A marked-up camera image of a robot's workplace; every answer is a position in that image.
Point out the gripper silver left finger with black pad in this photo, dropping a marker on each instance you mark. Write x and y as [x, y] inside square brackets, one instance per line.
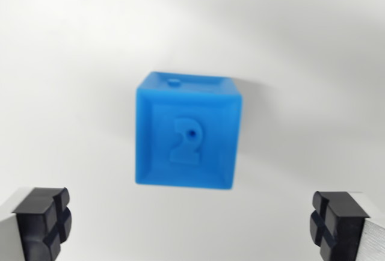
[33, 231]

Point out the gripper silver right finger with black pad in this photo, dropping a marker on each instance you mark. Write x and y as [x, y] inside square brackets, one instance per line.
[346, 231]

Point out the blue number cube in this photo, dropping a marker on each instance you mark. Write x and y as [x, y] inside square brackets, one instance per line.
[186, 140]

